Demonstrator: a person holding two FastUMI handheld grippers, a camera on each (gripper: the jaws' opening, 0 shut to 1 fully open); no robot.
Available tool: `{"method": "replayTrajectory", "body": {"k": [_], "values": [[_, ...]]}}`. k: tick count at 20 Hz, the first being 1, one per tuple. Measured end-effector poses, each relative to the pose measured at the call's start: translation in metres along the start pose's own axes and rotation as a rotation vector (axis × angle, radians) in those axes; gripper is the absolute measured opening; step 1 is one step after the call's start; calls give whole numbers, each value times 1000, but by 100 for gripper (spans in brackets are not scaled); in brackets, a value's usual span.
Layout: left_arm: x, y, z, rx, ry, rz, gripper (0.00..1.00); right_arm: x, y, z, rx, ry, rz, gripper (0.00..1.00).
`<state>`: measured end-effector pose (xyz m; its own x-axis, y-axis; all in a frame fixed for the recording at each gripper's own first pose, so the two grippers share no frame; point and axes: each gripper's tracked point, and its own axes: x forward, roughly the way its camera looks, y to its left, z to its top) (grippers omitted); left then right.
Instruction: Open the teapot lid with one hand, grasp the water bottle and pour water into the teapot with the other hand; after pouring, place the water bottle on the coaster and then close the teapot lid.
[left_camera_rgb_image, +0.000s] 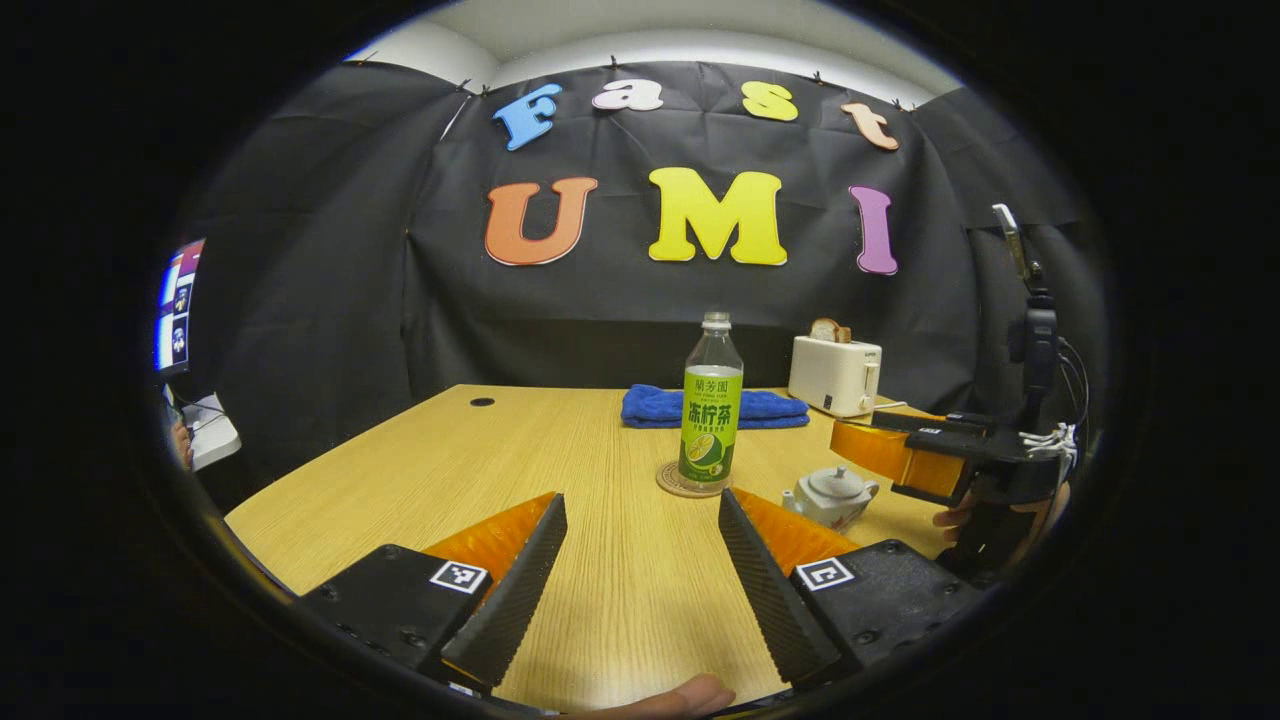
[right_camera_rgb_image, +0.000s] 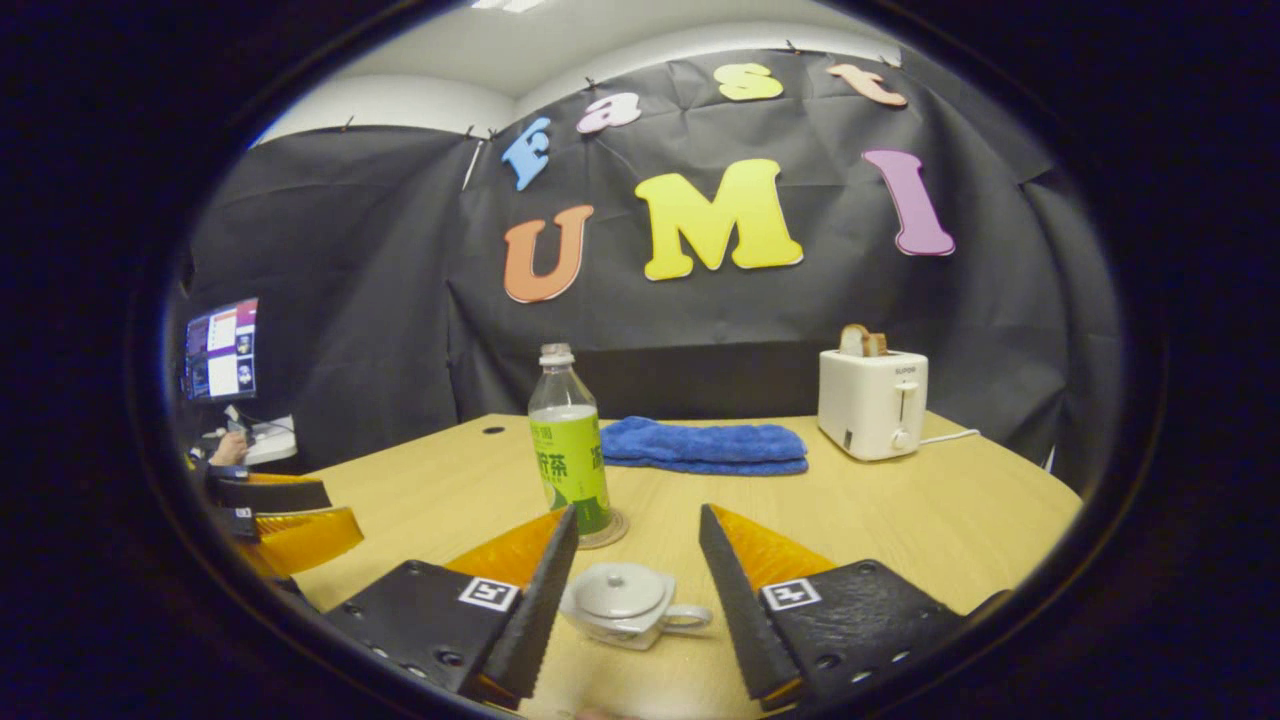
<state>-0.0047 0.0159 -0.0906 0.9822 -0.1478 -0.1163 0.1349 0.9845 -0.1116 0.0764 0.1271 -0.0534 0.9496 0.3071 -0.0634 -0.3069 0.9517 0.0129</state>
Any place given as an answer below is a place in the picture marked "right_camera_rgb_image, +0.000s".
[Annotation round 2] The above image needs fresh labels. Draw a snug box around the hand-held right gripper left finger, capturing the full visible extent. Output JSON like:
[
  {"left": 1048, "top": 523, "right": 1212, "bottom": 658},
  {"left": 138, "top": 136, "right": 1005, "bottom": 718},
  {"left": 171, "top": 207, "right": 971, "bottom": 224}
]
[{"left": 325, "top": 503, "right": 582, "bottom": 706}]

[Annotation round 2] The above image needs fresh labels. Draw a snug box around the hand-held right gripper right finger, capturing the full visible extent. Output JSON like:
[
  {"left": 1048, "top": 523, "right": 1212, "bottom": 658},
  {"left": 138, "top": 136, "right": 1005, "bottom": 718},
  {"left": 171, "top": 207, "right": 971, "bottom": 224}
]
[{"left": 698, "top": 503, "right": 968, "bottom": 711}]

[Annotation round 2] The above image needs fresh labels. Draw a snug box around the white floral teacup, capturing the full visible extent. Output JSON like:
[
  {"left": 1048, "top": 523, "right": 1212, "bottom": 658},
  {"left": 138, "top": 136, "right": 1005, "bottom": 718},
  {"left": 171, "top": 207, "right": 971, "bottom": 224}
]
[{"left": 558, "top": 562, "right": 714, "bottom": 652}]

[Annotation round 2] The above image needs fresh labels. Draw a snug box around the round brown coaster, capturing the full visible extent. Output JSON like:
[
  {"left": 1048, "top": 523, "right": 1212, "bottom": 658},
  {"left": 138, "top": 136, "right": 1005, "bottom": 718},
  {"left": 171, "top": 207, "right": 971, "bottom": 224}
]
[{"left": 575, "top": 507, "right": 631, "bottom": 551}]

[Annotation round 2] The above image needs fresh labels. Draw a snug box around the green label water bottle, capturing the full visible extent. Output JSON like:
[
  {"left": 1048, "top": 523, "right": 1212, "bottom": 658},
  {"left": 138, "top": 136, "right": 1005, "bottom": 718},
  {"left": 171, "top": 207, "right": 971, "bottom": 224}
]
[{"left": 527, "top": 343, "right": 613, "bottom": 538}]

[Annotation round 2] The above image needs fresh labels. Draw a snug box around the white side desk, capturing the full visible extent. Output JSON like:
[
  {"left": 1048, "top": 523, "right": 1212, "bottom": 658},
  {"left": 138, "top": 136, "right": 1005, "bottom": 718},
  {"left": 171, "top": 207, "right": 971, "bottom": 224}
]
[{"left": 240, "top": 416, "right": 299, "bottom": 467}]

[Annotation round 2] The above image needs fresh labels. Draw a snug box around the computer monitor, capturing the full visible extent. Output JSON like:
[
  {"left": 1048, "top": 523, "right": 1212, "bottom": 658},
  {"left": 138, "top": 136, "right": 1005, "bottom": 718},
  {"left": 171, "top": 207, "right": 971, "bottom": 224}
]
[{"left": 183, "top": 298, "right": 260, "bottom": 403}]

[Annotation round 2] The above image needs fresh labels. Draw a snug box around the blue folded towel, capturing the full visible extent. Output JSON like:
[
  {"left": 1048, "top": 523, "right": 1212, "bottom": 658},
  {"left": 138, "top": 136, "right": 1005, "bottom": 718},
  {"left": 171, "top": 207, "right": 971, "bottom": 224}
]
[{"left": 598, "top": 416, "right": 810, "bottom": 477}]

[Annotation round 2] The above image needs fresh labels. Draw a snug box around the white toaster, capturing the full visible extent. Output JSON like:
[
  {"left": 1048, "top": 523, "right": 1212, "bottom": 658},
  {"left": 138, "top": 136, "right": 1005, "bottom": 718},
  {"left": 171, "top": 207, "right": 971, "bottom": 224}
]
[{"left": 817, "top": 347, "right": 930, "bottom": 462}]

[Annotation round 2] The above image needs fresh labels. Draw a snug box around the black backdrop cloth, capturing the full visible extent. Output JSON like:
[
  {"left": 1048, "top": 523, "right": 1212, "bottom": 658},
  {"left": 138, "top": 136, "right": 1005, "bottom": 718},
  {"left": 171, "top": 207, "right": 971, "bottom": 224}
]
[{"left": 185, "top": 45, "right": 1123, "bottom": 501}]

